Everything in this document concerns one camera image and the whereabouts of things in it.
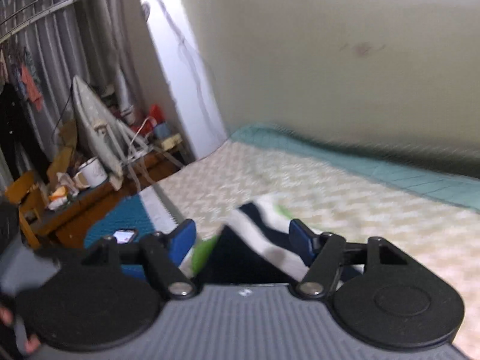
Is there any green knitted garment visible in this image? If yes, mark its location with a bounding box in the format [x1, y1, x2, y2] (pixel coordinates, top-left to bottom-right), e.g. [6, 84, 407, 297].
[189, 201, 294, 277]

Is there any navy white striped sweater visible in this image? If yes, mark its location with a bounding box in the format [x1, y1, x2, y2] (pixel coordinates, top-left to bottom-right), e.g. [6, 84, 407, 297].
[177, 194, 365, 285]

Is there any person's left hand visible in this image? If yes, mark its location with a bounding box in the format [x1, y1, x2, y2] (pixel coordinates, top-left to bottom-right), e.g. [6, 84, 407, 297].
[0, 304, 41, 355]

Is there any smartphone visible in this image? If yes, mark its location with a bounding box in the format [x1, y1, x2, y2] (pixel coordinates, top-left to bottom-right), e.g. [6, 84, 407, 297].
[112, 228, 138, 245]

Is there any wooden low table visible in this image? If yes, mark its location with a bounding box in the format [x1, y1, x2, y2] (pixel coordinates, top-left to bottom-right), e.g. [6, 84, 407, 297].
[30, 152, 184, 249]

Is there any white bucket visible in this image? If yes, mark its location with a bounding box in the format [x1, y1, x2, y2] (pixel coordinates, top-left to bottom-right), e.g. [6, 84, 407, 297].
[73, 157, 108, 189]

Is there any folded ironing board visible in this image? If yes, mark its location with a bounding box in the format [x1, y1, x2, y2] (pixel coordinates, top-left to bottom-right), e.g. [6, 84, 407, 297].
[71, 76, 184, 189]

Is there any red container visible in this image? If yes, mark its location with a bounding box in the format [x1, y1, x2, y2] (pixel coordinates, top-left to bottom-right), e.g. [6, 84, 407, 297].
[149, 104, 165, 127]

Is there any yellow wooden chair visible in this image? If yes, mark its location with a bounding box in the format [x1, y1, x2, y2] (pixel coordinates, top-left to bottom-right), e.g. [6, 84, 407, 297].
[5, 145, 75, 250]

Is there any teal quilted blanket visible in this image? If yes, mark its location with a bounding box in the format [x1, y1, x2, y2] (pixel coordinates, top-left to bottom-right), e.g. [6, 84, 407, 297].
[230, 124, 479, 211]

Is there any grey curtain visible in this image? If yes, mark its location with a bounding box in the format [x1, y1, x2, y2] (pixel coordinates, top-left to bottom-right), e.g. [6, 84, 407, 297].
[1, 0, 142, 184]

